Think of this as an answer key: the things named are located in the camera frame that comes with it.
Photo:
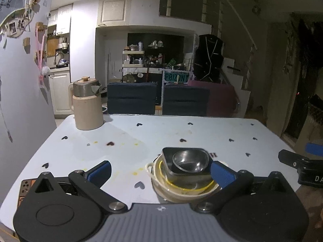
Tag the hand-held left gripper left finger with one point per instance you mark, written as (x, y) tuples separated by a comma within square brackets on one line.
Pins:
[(101, 172)]

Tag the white cupboard door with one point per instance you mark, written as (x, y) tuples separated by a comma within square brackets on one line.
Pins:
[(114, 10)]

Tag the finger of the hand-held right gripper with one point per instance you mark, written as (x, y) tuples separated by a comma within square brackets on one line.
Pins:
[(315, 149), (290, 158)]

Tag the white kitchen cabinet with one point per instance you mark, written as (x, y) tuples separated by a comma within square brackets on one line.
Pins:
[(63, 17), (60, 93)]

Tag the maroon chair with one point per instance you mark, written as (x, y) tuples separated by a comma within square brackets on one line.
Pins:
[(222, 98)]

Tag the orange brown flat object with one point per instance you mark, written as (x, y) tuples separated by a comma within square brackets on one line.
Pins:
[(25, 190)]

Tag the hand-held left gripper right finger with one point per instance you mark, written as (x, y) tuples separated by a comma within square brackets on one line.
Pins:
[(220, 175)]

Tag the rectangular steel tray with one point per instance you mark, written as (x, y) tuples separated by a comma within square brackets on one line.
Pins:
[(167, 166)]

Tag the pink ribbon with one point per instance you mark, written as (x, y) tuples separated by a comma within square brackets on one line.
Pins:
[(41, 55)]

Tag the person's right forearm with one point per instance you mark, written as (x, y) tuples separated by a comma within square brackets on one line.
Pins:
[(310, 201)]

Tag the teal sign plate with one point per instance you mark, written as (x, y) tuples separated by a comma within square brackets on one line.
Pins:
[(175, 77)]

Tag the white upper kitchen cabinet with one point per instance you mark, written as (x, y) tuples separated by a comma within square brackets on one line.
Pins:
[(63, 17)]

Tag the beige kettle steel lid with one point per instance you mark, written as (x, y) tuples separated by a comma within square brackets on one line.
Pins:
[(88, 111)]

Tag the small round steel bowl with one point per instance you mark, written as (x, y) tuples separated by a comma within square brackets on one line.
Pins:
[(189, 160)]

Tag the white storage rack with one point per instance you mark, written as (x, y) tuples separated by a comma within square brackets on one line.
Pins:
[(133, 59)]

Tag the black jacket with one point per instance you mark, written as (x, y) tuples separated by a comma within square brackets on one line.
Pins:
[(208, 55)]

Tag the dark blue chair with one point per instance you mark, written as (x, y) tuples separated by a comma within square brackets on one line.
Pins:
[(131, 98), (185, 100)]

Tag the wall photo collage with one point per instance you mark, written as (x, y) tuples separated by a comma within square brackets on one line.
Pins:
[(15, 20)]

